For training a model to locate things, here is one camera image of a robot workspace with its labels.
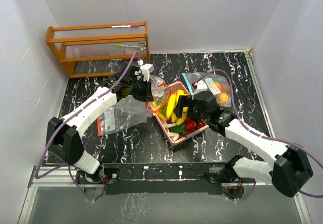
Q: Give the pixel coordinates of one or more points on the yellow banana bunch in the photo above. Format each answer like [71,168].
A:
[172,103]

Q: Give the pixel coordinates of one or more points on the red zipper clear bag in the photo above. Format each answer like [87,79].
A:
[161,93]
[126,113]

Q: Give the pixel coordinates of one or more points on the pink plastic basket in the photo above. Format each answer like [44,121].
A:
[175,138]

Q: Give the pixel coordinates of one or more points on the pink white marker pen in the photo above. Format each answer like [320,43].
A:
[125,26]

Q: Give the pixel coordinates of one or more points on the blue zipper clear bag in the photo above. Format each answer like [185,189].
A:
[212,81]

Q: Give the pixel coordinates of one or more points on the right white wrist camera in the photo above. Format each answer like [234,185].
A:
[199,86]

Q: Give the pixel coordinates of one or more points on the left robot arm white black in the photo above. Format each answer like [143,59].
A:
[64,135]

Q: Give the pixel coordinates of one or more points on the yellow orange fruit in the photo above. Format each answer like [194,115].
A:
[223,98]

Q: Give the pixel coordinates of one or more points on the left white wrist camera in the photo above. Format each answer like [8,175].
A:
[144,70]

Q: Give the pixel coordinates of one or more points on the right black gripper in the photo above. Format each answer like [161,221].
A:
[185,101]

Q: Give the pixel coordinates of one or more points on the red apple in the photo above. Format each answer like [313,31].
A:
[225,87]

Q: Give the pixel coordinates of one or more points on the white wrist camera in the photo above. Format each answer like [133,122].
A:
[199,86]
[144,70]

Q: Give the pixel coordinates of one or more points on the wooden shelf rack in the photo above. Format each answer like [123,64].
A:
[75,44]

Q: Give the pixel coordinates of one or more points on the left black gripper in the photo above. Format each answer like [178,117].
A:
[149,97]

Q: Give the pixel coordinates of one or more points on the green cap marker pen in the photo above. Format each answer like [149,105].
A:
[125,45]

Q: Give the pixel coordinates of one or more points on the red strawberry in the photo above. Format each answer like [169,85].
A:
[190,125]

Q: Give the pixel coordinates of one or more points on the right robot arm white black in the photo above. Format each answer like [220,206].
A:
[284,165]

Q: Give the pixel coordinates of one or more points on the green leaf vegetable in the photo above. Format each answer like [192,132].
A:
[180,129]

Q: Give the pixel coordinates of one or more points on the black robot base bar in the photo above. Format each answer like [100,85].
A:
[210,178]

